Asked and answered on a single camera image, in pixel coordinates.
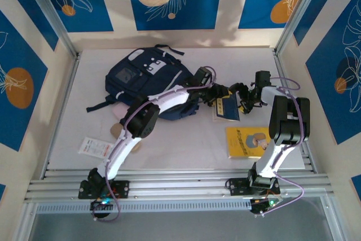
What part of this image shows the blue thread-bound style book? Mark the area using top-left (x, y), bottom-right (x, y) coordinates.
top-left (210, 93), bottom-right (241, 122)

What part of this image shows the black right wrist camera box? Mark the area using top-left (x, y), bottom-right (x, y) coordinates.
top-left (255, 71), bottom-right (272, 87)

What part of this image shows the tan glasses case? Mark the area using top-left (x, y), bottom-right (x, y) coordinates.
top-left (109, 122), bottom-right (143, 151)

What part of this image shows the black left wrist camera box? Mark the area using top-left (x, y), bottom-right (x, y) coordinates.
top-left (193, 67), bottom-right (213, 86)

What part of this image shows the aluminium lower frame post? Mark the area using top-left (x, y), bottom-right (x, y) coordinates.
top-left (11, 201), bottom-right (37, 241)
top-left (321, 195), bottom-right (350, 241)

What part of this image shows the aluminium frame post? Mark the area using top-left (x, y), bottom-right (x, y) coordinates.
top-left (11, 201), bottom-right (37, 241)
top-left (274, 0), bottom-right (329, 55)
top-left (321, 195), bottom-right (350, 241)
top-left (19, 0), bottom-right (80, 60)

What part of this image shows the white plastic packet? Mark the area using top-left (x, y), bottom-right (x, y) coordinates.
top-left (77, 136), bottom-right (113, 159)

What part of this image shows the yellow book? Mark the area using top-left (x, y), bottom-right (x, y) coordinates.
top-left (225, 126), bottom-right (271, 159)

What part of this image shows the pink pencil case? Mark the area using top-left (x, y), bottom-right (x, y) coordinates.
top-left (112, 103), bottom-right (128, 118)

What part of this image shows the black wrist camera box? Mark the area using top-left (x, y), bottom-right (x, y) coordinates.
top-left (193, 67), bottom-right (213, 86)
top-left (255, 71), bottom-right (272, 87)

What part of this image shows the blue poster dark circle flower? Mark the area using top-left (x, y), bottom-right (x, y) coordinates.
top-left (306, 0), bottom-right (361, 145)

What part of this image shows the aluminium rail frame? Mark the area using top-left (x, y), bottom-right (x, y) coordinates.
top-left (24, 168), bottom-right (335, 204)

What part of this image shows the black base electronics board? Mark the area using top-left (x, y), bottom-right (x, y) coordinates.
top-left (90, 198), bottom-right (114, 211)
top-left (249, 195), bottom-right (283, 215)

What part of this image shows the navy blue student backpack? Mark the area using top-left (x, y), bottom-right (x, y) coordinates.
top-left (86, 43), bottom-right (200, 122)

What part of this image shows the grey slotted cable duct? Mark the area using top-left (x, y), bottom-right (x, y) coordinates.
top-left (35, 200), bottom-right (252, 215)

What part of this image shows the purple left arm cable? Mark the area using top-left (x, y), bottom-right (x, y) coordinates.
top-left (92, 65), bottom-right (218, 222)

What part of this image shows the aluminium table side rail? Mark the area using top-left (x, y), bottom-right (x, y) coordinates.
top-left (272, 50), bottom-right (318, 174)
top-left (39, 51), bottom-right (82, 180)

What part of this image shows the blue poster white flower outline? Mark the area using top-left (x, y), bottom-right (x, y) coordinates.
top-left (36, 0), bottom-right (114, 33)

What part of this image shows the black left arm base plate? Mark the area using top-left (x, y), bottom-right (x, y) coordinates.
top-left (78, 180), bottom-right (130, 200)

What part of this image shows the blue poster beige circle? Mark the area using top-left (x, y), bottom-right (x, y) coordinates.
top-left (125, 0), bottom-right (225, 31)

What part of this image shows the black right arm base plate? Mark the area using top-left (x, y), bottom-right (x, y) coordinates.
top-left (227, 177), bottom-right (280, 196)

